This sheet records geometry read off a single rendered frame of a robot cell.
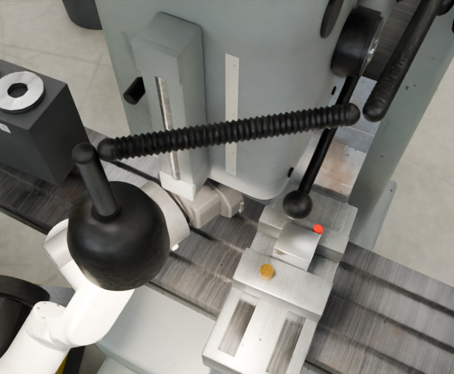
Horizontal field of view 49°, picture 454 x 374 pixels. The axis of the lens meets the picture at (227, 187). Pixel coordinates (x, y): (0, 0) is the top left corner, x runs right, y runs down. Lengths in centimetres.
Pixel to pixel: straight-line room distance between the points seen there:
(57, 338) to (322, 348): 46
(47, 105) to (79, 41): 185
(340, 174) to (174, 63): 73
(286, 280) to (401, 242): 134
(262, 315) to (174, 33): 54
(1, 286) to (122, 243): 108
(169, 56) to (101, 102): 209
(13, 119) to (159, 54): 59
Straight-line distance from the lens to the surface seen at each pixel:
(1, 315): 138
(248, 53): 40
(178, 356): 97
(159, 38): 39
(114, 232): 34
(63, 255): 59
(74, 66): 266
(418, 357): 94
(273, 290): 80
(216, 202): 64
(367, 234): 186
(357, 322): 93
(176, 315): 99
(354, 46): 50
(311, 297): 81
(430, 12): 38
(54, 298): 157
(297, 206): 49
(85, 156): 29
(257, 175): 52
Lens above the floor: 181
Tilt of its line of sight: 59 degrees down
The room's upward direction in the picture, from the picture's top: straight up
